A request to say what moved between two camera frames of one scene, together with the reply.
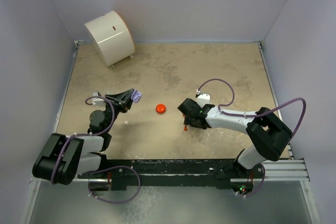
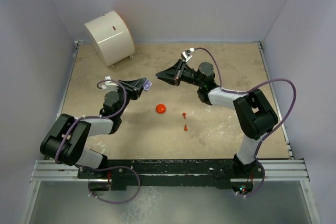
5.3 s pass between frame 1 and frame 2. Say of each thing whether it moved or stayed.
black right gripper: moved
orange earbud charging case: stayed
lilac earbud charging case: moved
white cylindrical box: stayed
